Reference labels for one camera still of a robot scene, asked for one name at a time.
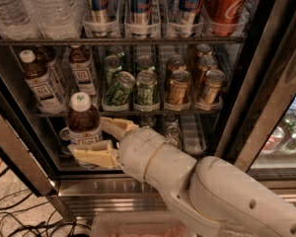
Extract gold can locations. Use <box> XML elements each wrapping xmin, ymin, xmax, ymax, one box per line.
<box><xmin>166</xmin><ymin>54</ymin><xmax>186</xmax><ymax>78</ymax></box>
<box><xmin>167</xmin><ymin>70</ymin><xmax>190</xmax><ymax>106</ymax></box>
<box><xmin>192</xmin><ymin>55</ymin><xmax>218</xmax><ymax>88</ymax></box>
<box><xmin>187</xmin><ymin>43</ymin><xmax>213</xmax><ymax>66</ymax></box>
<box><xmin>196</xmin><ymin>70</ymin><xmax>226</xmax><ymax>104</ymax></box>

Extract upper wire shelf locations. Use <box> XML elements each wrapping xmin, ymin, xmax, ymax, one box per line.
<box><xmin>0</xmin><ymin>37</ymin><xmax>246</xmax><ymax>46</ymax></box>

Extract right silver can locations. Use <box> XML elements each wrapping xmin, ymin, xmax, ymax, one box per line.
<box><xmin>166</xmin><ymin>125</ymin><xmax>182</xmax><ymax>149</ymax></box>

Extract black floor cables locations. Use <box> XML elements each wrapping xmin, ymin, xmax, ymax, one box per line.
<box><xmin>0</xmin><ymin>166</ymin><xmax>92</xmax><ymax>237</ymax></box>

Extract right clear water bottle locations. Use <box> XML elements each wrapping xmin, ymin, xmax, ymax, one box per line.
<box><xmin>32</xmin><ymin>0</ymin><xmax>84</xmax><ymax>40</ymax></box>

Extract left clear water bottle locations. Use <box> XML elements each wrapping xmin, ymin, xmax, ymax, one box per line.
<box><xmin>0</xmin><ymin>0</ymin><xmax>39</xmax><ymax>40</ymax></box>

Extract middle right gold can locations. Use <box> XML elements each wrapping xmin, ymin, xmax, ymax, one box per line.
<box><xmin>192</xmin><ymin>55</ymin><xmax>218</xmax><ymax>88</ymax></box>

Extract green can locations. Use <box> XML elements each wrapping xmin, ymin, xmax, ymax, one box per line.
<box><xmin>104</xmin><ymin>54</ymin><xmax>122</xmax><ymax>86</ymax></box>
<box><xmin>108</xmin><ymin>45</ymin><xmax>126</xmax><ymax>61</ymax></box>
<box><xmin>105</xmin><ymin>71</ymin><xmax>135</xmax><ymax>107</ymax></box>
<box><xmin>135</xmin><ymin>70</ymin><xmax>157</xmax><ymax>106</ymax></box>
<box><xmin>136</xmin><ymin>55</ymin><xmax>155</xmax><ymax>72</ymax></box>

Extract left clear plastic bin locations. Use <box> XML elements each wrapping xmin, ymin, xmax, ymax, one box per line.
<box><xmin>90</xmin><ymin>211</ymin><xmax>196</xmax><ymax>237</ymax></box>

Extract wire shelf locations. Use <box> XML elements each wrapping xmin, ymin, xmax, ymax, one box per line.
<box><xmin>35</xmin><ymin>109</ymin><xmax>220</xmax><ymax>118</ymax></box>
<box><xmin>0</xmin><ymin>37</ymin><xmax>246</xmax><ymax>46</ymax></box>

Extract right Red Bull can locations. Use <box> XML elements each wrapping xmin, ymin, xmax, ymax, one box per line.
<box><xmin>167</xmin><ymin>0</ymin><xmax>202</xmax><ymax>38</ymax></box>

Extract front right gold can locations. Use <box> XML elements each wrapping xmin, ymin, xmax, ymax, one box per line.
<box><xmin>196</xmin><ymin>70</ymin><xmax>226</xmax><ymax>104</ymax></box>

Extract middle wire shelf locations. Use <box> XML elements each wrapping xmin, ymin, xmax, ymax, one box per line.
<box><xmin>35</xmin><ymin>109</ymin><xmax>220</xmax><ymax>118</ymax></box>

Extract tea bottle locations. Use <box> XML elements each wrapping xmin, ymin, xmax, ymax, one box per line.
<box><xmin>66</xmin><ymin>92</ymin><xmax>103</xmax><ymax>145</ymax></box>
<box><xmin>36</xmin><ymin>46</ymin><xmax>66</xmax><ymax>95</ymax></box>
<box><xmin>69</xmin><ymin>45</ymin><xmax>97</xmax><ymax>96</ymax></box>
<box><xmin>20</xmin><ymin>49</ymin><xmax>64</xmax><ymax>114</ymax></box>

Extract middle Red Bull can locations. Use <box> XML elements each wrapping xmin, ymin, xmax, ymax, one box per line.
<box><xmin>128</xmin><ymin>0</ymin><xmax>152</xmax><ymax>40</ymax></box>

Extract left Red Bull can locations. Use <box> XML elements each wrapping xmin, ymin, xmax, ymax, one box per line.
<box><xmin>86</xmin><ymin>0</ymin><xmax>118</xmax><ymax>38</ymax></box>

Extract clear water bottle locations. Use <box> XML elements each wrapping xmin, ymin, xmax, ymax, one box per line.
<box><xmin>32</xmin><ymin>0</ymin><xmax>84</xmax><ymax>40</ymax></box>
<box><xmin>0</xmin><ymin>0</ymin><xmax>39</xmax><ymax>40</ymax></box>

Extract back right gold can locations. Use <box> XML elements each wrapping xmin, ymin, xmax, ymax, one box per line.
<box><xmin>187</xmin><ymin>43</ymin><xmax>213</xmax><ymax>66</ymax></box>

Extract red bull can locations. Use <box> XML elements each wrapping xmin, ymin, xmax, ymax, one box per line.
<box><xmin>128</xmin><ymin>0</ymin><xmax>152</xmax><ymax>40</ymax></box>
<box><xmin>86</xmin><ymin>0</ymin><xmax>118</xmax><ymax>38</ymax></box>
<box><xmin>167</xmin><ymin>0</ymin><xmax>202</xmax><ymax>38</ymax></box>

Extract middle left gold can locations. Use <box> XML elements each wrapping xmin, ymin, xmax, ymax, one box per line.
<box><xmin>166</xmin><ymin>54</ymin><xmax>186</xmax><ymax>78</ymax></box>

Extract red Coca-Cola can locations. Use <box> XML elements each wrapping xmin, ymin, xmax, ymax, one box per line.
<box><xmin>204</xmin><ymin>0</ymin><xmax>246</xmax><ymax>37</ymax></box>

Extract steel fridge door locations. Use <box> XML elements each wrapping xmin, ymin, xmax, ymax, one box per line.
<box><xmin>0</xmin><ymin>90</ymin><xmax>56</xmax><ymax>197</ymax></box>

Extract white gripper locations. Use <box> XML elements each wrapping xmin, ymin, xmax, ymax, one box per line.
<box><xmin>68</xmin><ymin>117</ymin><xmax>166</xmax><ymax>182</ymax></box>

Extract left Pepsi can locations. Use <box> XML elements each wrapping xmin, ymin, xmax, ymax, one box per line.
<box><xmin>58</xmin><ymin>127</ymin><xmax>71</xmax><ymax>155</ymax></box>

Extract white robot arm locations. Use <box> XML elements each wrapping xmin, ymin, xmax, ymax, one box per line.
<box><xmin>69</xmin><ymin>118</ymin><xmax>296</xmax><ymax>237</ymax></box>

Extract front left gold can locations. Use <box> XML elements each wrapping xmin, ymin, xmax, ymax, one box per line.
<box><xmin>167</xmin><ymin>70</ymin><xmax>190</xmax><ymax>106</ymax></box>

